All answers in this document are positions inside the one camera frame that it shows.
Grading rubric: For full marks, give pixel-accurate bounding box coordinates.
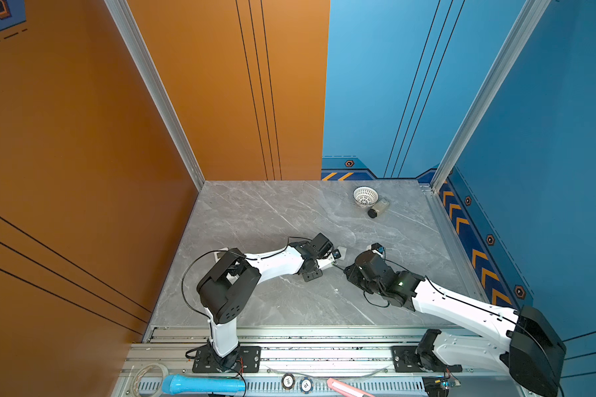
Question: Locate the blue plastic handle tool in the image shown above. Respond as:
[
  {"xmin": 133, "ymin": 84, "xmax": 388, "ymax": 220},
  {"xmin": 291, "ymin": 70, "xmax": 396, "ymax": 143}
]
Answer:
[{"xmin": 162, "ymin": 375, "xmax": 246, "ymax": 395}]

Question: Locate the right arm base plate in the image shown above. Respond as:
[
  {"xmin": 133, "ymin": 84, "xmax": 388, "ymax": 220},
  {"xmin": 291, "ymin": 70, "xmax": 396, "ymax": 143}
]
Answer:
[{"xmin": 391, "ymin": 346, "xmax": 463, "ymax": 373}]

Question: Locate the glass jar with black lid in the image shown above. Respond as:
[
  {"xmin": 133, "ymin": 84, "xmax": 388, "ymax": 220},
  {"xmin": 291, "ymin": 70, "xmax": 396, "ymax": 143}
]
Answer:
[{"xmin": 368, "ymin": 198, "xmax": 391, "ymax": 218}]

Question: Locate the aluminium corner post right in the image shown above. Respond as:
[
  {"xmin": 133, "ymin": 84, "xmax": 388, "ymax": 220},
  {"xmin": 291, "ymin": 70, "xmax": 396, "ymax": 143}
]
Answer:
[{"xmin": 430, "ymin": 0, "xmax": 551, "ymax": 195}]

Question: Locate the clear tape roll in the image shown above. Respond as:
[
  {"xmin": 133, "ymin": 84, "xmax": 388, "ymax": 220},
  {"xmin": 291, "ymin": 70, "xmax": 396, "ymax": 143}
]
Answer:
[{"xmin": 126, "ymin": 363, "xmax": 170, "ymax": 397}]

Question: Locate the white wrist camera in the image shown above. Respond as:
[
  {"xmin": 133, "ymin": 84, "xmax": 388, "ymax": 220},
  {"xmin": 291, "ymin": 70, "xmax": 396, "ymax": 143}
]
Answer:
[
  {"xmin": 326, "ymin": 246, "xmax": 347, "ymax": 263},
  {"xmin": 369, "ymin": 243, "xmax": 386, "ymax": 258}
]

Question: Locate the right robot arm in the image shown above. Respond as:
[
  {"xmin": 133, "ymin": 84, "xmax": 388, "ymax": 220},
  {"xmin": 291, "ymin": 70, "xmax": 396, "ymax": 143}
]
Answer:
[{"xmin": 344, "ymin": 250, "xmax": 566, "ymax": 396}]

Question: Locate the patterned white ceramic bowl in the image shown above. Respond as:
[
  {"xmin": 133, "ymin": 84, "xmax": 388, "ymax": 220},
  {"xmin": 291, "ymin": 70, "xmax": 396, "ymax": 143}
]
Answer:
[{"xmin": 353, "ymin": 186, "xmax": 379, "ymax": 208}]

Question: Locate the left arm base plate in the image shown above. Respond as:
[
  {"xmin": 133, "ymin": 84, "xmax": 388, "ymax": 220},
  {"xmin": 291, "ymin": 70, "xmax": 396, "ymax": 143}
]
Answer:
[{"xmin": 185, "ymin": 343, "xmax": 262, "ymax": 374}]

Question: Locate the small green circuit board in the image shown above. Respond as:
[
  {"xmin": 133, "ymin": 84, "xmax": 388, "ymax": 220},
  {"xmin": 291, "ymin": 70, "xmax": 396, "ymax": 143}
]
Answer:
[{"xmin": 422, "ymin": 378, "xmax": 461, "ymax": 397}]

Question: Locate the aluminium corner post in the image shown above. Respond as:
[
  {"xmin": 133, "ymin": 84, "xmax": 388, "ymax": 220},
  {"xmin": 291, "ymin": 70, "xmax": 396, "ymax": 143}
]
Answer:
[
  {"xmin": 430, "ymin": 0, "xmax": 551, "ymax": 195},
  {"xmin": 104, "ymin": 0, "xmax": 205, "ymax": 192}
]

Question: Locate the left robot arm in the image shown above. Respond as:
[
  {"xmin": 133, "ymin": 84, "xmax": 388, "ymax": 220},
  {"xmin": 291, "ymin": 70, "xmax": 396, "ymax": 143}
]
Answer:
[{"xmin": 196, "ymin": 233, "xmax": 346, "ymax": 359}]

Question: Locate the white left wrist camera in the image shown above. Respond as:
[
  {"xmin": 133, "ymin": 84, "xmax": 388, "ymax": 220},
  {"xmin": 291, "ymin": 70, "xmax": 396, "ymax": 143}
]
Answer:
[{"xmin": 326, "ymin": 246, "xmax": 347, "ymax": 263}]

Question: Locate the aluminium corner post left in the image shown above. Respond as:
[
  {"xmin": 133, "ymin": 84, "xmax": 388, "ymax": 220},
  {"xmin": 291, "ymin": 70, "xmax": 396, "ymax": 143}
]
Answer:
[{"xmin": 104, "ymin": 0, "xmax": 205, "ymax": 192}]

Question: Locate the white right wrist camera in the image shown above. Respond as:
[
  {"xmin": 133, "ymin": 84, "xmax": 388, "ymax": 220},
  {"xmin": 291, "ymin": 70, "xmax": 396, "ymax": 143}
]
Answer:
[{"xmin": 369, "ymin": 243, "xmax": 386, "ymax": 258}]

